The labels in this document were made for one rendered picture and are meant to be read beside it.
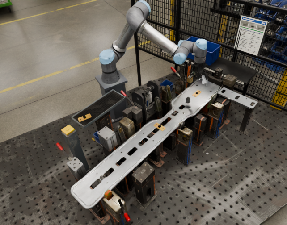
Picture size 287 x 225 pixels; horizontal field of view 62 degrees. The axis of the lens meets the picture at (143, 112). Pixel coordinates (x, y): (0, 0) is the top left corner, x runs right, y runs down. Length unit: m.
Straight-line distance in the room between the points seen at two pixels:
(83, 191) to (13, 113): 2.54
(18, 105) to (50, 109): 0.52
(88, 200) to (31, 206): 0.58
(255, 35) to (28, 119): 2.89
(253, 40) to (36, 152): 1.98
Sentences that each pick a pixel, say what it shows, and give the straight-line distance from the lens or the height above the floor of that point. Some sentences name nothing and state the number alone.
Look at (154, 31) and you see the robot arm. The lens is 1.59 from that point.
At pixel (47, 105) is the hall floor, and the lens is 3.71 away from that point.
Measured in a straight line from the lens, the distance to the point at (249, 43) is 2.21.
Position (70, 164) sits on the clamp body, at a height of 1.06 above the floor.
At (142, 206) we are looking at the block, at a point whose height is 0.70.
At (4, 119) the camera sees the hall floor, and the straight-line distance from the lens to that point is 3.79.
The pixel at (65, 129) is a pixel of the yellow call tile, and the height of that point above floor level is 1.16.
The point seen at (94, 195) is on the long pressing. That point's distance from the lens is 1.44.
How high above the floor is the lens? 2.25
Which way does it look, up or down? 44 degrees down
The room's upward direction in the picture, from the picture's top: 5 degrees counter-clockwise
